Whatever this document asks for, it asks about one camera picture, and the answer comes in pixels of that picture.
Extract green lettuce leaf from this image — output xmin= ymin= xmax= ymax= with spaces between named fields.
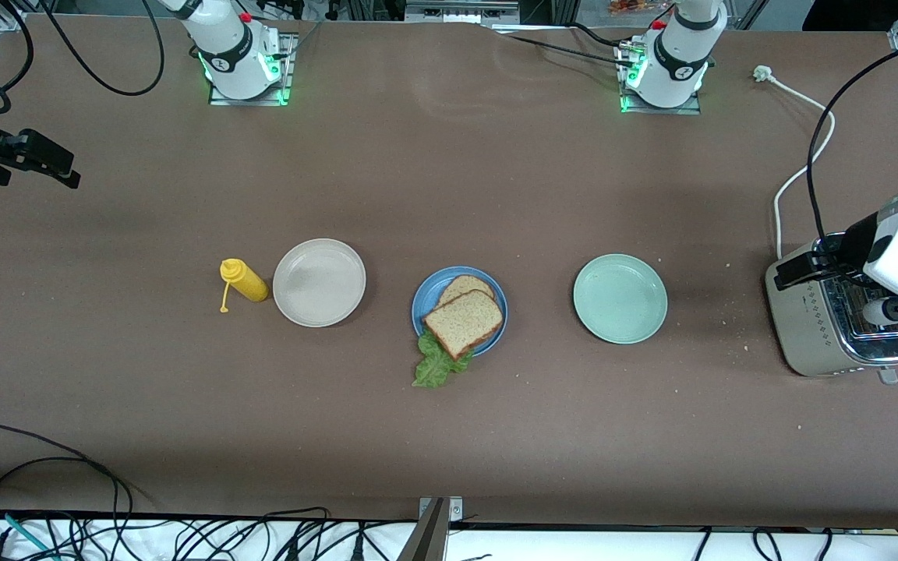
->
xmin=412 ymin=327 xmax=475 ymax=389

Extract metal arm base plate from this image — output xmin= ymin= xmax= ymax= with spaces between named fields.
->
xmin=207 ymin=31 xmax=298 ymax=108
xmin=619 ymin=35 xmax=703 ymax=116

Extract pale green round plate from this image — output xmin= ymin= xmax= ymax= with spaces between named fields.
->
xmin=572 ymin=253 xmax=669 ymax=345

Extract brown toast bread slice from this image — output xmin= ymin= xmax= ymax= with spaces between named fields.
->
xmin=422 ymin=289 xmax=505 ymax=362
xmin=437 ymin=274 xmax=497 ymax=309

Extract white toaster power cord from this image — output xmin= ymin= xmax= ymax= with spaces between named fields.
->
xmin=753 ymin=65 xmax=837 ymax=262

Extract teal cable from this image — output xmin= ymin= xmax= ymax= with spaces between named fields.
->
xmin=0 ymin=506 xmax=56 ymax=561

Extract yellow mustard squeeze bottle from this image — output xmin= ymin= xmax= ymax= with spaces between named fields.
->
xmin=219 ymin=259 xmax=270 ymax=314

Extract grey metal table bracket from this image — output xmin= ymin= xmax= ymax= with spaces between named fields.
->
xmin=398 ymin=496 xmax=464 ymax=561

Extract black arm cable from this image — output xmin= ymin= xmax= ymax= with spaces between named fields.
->
xmin=0 ymin=0 xmax=166 ymax=116
xmin=806 ymin=35 xmax=898 ymax=266

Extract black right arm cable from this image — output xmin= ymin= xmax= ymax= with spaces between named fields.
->
xmin=0 ymin=0 xmax=166 ymax=116

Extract black base supply cable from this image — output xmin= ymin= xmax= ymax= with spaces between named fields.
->
xmin=496 ymin=22 xmax=625 ymax=68

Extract grey metal rack part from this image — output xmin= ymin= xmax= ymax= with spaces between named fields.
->
xmin=405 ymin=0 xmax=521 ymax=24

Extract beige round plate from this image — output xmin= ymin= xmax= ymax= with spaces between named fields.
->
xmin=272 ymin=238 xmax=367 ymax=328

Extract beige and chrome toaster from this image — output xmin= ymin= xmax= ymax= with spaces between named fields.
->
xmin=765 ymin=238 xmax=898 ymax=385

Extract tangled black floor cable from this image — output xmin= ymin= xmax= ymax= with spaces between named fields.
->
xmin=133 ymin=506 xmax=419 ymax=561

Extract blue round plate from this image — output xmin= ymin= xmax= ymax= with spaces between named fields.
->
xmin=412 ymin=266 xmax=509 ymax=359

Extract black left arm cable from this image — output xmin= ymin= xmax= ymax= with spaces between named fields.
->
xmin=806 ymin=35 xmax=898 ymax=266

